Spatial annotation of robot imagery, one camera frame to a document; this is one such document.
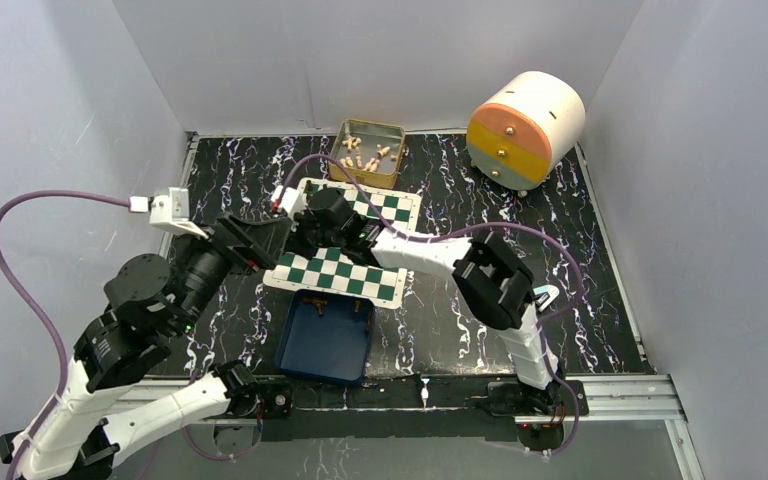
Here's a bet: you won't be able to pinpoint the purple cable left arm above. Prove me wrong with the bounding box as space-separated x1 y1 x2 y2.
0 190 263 480

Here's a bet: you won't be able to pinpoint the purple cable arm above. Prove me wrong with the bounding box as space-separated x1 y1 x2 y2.
281 153 585 458
0 190 263 480

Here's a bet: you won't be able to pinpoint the gold metal tin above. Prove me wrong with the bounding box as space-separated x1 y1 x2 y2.
329 119 406 189

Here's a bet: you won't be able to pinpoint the small white clip object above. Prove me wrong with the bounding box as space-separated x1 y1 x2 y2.
534 284 560 312

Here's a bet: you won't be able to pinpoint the light wooden chess pieces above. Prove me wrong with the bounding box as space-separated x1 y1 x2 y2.
333 136 400 174

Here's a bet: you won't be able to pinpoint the green white chess board mat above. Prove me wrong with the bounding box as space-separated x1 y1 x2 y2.
263 177 422 309

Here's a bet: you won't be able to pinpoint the blue plastic tray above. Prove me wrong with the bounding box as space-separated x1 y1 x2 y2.
275 289 376 386

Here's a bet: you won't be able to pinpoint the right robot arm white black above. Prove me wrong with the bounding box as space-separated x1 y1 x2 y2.
273 187 563 415

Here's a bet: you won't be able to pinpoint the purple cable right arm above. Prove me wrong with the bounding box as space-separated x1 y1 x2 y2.
281 153 585 458

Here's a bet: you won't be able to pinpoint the aluminium rail frame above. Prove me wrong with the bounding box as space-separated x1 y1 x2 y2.
122 133 690 472

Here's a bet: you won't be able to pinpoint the round mini drawer cabinet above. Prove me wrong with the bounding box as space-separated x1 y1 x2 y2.
466 71 586 197

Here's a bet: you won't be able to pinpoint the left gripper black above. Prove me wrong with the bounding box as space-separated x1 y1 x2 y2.
172 211 294 335

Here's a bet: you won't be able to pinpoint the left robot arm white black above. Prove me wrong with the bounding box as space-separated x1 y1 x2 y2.
0 214 292 479

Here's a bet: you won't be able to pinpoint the black base bar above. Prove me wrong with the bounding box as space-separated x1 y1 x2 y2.
210 374 590 445

